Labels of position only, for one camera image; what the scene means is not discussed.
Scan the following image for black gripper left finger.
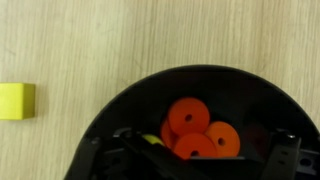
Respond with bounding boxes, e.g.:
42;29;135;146
63;128;208;180

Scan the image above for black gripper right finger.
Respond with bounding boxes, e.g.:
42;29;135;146
259;130;320;180

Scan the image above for red wooden ring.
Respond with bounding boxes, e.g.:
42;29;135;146
167;97;211;137
159;118;178;150

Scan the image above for black bowl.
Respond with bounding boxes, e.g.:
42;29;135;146
63;64;320;180

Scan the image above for yellow wooden cube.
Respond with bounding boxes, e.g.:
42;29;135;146
0;82;36;121

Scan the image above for yellow wooden ring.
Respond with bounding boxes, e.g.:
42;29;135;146
141;133;165;147

